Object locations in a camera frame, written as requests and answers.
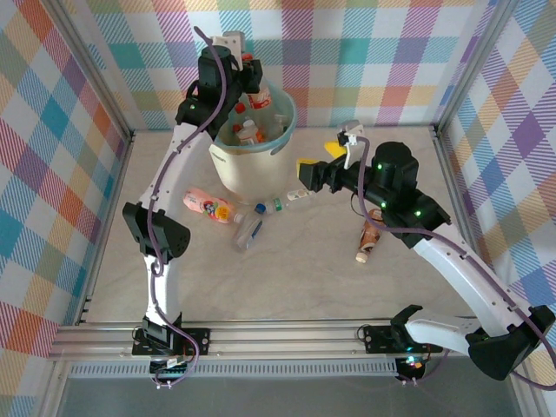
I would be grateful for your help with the red-capped bottle beige-red label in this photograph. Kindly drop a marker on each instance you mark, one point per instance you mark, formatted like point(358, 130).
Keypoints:
point(260, 99)

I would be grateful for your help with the clear bottle blue label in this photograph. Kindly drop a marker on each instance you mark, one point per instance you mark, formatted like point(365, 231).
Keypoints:
point(249, 230)

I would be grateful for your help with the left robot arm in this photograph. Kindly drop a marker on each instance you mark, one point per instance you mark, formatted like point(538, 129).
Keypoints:
point(158, 295)

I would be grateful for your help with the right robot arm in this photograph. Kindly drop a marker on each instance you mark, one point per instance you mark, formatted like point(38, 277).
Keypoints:
point(456, 269)

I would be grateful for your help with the cream plastic bin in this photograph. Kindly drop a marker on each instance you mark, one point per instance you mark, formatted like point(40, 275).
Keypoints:
point(252, 174)

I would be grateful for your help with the clear bottle red cap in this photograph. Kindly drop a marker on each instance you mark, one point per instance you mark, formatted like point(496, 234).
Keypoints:
point(240, 107)

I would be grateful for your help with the clear bottle blue cap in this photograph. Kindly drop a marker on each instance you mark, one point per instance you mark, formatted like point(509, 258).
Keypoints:
point(278, 204)

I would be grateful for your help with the clear bottle white label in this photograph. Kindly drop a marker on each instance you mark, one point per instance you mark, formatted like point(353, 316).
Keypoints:
point(248, 132)

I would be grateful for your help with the clear plastic bottle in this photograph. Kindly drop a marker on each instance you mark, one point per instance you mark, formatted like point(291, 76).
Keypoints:
point(279, 125)

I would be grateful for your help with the brown label bottle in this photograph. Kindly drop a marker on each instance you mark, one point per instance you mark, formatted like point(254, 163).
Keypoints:
point(369, 236)

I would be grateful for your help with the pink label bottle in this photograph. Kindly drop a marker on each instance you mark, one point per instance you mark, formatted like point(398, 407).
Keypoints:
point(208, 206)

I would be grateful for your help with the aluminium right side rail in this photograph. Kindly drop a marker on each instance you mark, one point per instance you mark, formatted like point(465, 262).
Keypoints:
point(452, 182)

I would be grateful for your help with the aluminium rail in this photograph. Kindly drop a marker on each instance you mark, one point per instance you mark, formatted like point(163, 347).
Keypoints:
point(452, 182)
point(106, 226)
point(282, 341)

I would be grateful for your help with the aluminium left corner post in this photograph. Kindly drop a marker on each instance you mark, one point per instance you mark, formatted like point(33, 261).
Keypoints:
point(101, 74)

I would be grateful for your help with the aluminium corner post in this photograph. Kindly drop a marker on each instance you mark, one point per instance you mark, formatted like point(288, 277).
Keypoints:
point(101, 74)
point(473, 65)

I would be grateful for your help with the aluminium right corner post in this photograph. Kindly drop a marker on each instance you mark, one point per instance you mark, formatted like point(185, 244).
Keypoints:
point(473, 65)

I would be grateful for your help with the aluminium left side rail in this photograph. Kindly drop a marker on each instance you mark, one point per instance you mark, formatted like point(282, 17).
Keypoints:
point(106, 226)

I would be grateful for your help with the aluminium front rail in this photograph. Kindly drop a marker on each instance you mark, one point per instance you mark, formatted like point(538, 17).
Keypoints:
point(282, 341)

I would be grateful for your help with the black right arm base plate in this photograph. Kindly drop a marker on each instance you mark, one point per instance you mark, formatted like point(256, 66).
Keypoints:
point(378, 339)

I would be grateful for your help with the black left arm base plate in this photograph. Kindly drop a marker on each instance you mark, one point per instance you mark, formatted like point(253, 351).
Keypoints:
point(139, 343)

